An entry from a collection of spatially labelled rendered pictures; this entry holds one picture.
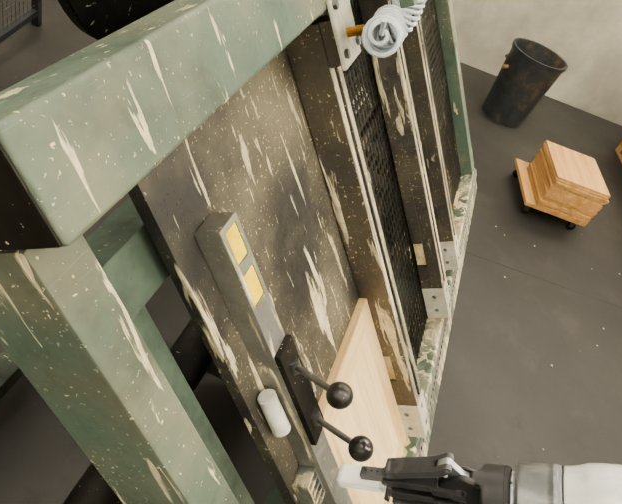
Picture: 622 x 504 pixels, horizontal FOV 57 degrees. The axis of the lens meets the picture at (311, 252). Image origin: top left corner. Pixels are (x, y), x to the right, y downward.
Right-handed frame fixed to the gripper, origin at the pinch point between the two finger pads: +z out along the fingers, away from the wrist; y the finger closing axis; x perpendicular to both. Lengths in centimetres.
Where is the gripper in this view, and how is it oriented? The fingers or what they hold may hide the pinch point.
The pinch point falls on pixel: (362, 477)
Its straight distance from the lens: 87.3
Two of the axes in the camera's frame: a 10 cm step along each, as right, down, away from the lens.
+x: 3.1, -5.9, 7.5
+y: 2.7, 8.1, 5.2
